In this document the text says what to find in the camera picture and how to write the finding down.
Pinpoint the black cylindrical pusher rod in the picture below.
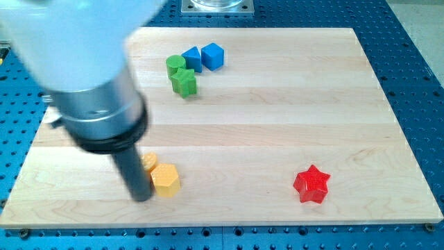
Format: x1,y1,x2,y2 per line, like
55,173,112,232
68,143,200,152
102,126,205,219
112,145,152,202

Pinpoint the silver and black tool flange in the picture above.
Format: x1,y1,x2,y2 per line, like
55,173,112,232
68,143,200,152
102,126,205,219
46,65,149,154

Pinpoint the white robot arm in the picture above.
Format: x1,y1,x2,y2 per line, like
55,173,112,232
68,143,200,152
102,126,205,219
1,1,164,201

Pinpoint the yellow heart block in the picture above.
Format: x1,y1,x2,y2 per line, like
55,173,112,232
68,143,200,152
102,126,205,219
142,152,158,173

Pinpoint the blue cube block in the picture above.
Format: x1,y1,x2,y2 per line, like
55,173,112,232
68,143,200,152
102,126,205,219
201,43,225,71

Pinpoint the yellow hexagon block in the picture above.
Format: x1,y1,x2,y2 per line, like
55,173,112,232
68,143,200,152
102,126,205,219
151,163,181,197

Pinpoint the green cross block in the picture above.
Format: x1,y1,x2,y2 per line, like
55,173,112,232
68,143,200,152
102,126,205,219
171,68,197,98

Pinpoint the green cylinder block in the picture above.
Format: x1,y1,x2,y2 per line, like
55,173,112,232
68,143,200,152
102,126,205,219
165,55,186,78

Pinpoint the blue triangle block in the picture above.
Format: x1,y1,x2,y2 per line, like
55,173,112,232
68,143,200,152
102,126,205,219
181,47,203,73

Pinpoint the light wooden board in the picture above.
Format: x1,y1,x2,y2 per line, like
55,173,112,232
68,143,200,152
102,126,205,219
1,27,443,228

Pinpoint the red star block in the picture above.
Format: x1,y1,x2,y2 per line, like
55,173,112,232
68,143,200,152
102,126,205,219
293,165,331,204

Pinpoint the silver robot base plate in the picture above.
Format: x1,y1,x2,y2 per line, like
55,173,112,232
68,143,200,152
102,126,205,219
180,0,255,16

